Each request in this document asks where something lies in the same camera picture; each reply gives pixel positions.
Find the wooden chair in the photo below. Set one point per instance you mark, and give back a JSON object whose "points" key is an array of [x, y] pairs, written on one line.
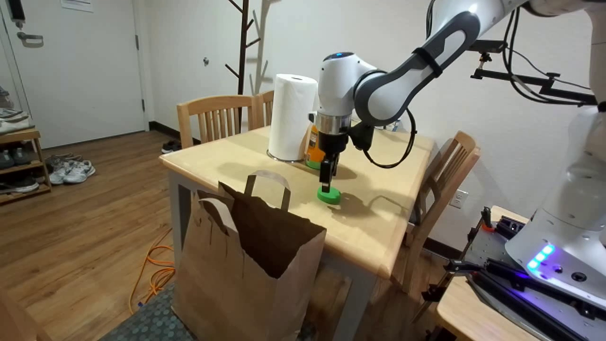
{"points": [[268, 106], [442, 189], [215, 116]]}

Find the pair of dark shoes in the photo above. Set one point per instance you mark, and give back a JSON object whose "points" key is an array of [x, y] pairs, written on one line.
{"points": [[171, 147]]}

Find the clamp with orange tip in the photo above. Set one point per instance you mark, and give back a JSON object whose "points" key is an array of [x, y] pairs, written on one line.
{"points": [[485, 225]]}

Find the white door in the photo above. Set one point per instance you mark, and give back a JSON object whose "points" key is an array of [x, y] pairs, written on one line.
{"points": [[80, 71]]}

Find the wall socket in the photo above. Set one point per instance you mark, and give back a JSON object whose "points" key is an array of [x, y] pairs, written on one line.
{"points": [[458, 198]]}

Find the white paper towel roll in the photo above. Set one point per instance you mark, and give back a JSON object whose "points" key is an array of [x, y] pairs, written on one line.
{"points": [[291, 116]]}

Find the black clamp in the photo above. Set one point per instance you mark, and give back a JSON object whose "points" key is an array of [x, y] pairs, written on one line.
{"points": [[454, 267]]}

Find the brown paper bag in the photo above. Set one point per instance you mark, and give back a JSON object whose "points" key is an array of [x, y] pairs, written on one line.
{"points": [[222, 279]]}

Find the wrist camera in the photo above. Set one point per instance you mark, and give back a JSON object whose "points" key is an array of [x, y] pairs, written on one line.
{"points": [[361, 136]]}

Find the black door lock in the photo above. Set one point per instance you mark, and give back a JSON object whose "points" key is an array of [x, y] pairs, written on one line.
{"points": [[15, 9]]}

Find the wooden shoe rack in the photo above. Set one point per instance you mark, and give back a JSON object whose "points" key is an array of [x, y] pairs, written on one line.
{"points": [[26, 137]]}

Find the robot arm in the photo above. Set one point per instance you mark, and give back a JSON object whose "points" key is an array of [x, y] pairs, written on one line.
{"points": [[402, 80]]}

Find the green lid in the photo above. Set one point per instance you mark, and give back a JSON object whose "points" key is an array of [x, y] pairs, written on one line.
{"points": [[329, 196]]}

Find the orange bottle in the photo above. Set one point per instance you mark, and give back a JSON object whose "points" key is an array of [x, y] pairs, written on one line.
{"points": [[312, 150]]}

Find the camera on mount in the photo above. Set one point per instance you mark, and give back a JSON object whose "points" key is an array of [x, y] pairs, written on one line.
{"points": [[525, 80]]}

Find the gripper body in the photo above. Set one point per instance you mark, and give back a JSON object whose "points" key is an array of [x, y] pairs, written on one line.
{"points": [[332, 142]]}

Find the patterned floor mat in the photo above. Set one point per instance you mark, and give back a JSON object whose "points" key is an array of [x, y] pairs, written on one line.
{"points": [[151, 322]]}

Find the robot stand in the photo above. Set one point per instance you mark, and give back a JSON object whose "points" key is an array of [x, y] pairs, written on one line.
{"points": [[473, 317]]}

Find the dark wooden coat rack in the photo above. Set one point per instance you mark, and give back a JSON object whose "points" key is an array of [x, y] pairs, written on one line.
{"points": [[243, 61]]}

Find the pair of white sneakers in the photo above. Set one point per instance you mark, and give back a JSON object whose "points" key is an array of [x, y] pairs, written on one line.
{"points": [[71, 171]]}

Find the metal paper towel holder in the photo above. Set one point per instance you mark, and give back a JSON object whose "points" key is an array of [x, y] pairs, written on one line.
{"points": [[284, 159]]}

